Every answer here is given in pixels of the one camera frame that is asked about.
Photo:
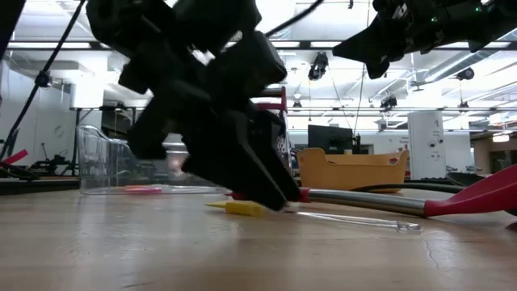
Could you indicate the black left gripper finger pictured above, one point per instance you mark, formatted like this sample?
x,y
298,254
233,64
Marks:
x,y
238,161
278,153

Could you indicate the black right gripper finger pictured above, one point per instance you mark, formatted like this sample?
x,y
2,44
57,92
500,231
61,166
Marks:
x,y
377,68
363,40

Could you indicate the black plastic spoon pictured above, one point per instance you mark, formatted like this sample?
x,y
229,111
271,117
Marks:
x,y
464,180

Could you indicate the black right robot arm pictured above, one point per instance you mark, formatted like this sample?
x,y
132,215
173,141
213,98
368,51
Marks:
x,y
484,20

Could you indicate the red metal box grater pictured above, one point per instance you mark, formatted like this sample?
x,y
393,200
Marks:
x,y
278,107

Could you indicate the black computer monitor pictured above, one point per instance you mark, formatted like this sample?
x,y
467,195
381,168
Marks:
x,y
329,139

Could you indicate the yellow plastic bin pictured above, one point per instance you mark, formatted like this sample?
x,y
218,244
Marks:
x,y
351,174

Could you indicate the white column cabinet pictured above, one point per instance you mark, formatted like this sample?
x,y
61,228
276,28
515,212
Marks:
x,y
426,145

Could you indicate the clear plastic bin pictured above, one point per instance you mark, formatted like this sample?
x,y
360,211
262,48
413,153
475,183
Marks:
x,y
101,169

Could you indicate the black workshop equipment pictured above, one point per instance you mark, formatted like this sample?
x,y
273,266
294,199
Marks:
x,y
52,165

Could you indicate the red and black machine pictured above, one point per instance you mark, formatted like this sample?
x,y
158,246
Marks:
x,y
16,156

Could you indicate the black ceiling camera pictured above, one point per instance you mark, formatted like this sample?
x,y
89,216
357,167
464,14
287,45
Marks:
x,y
388,102
42,78
318,66
465,73

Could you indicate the black aluminium table frame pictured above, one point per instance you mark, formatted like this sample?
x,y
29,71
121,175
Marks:
x,y
40,186

